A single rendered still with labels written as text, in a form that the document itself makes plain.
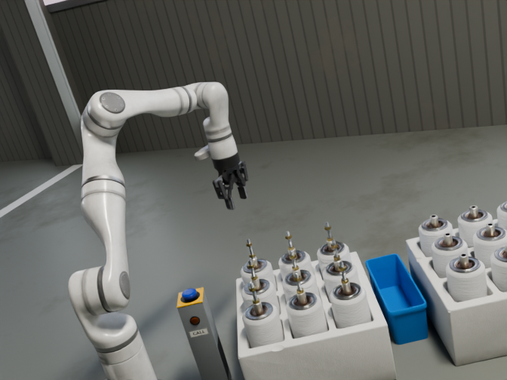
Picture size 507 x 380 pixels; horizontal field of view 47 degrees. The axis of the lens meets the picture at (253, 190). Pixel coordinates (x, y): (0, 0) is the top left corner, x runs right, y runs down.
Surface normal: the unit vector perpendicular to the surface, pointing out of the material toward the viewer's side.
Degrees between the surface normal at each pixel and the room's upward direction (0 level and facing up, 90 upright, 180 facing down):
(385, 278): 88
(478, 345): 90
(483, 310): 90
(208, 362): 90
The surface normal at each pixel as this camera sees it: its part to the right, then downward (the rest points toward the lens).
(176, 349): -0.23, -0.90
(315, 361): 0.04, 0.38
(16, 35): -0.42, 0.44
